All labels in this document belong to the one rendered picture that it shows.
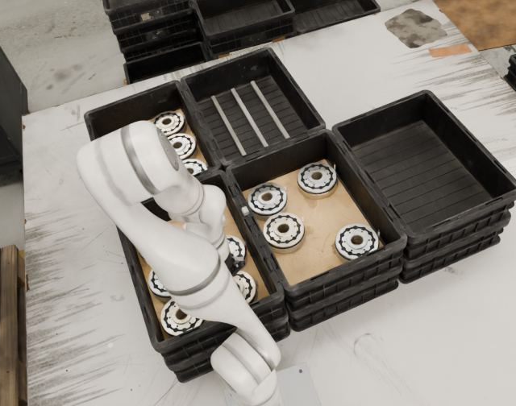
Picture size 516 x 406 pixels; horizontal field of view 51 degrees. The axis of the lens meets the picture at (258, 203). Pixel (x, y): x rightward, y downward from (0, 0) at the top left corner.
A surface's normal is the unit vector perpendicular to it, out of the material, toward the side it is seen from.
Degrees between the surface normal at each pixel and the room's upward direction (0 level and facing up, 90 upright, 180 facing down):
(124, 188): 74
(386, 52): 0
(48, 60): 0
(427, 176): 0
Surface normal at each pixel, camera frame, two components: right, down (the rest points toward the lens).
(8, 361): -0.11, -0.60
